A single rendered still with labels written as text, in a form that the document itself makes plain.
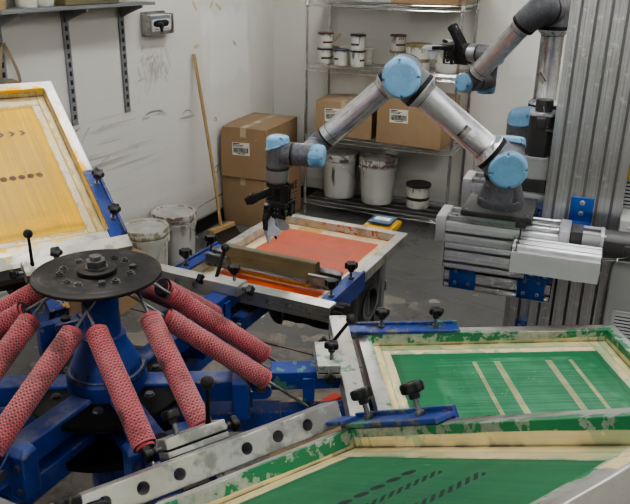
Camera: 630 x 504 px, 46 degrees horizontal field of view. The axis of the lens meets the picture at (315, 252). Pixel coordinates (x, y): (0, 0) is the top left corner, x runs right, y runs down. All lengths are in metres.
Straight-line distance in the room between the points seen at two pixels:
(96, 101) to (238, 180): 1.58
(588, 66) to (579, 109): 0.13
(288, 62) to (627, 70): 4.34
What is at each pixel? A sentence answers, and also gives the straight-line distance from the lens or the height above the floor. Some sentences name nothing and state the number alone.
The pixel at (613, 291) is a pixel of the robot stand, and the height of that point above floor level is 0.98.
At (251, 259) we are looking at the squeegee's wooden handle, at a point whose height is 1.03.
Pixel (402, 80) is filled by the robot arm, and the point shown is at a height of 1.67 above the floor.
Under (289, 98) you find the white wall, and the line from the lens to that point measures 6.56.
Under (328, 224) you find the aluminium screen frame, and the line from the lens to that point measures 3.05.
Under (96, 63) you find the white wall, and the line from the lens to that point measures 4.76.
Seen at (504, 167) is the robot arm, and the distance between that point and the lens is 2.27.
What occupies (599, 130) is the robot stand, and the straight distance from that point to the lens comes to 2.57.
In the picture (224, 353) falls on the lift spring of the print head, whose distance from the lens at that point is 1.77.
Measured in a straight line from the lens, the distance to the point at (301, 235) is 3.00.
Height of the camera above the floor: 1.99
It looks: 22 degrees down
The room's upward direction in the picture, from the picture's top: 1 degrees clockwise
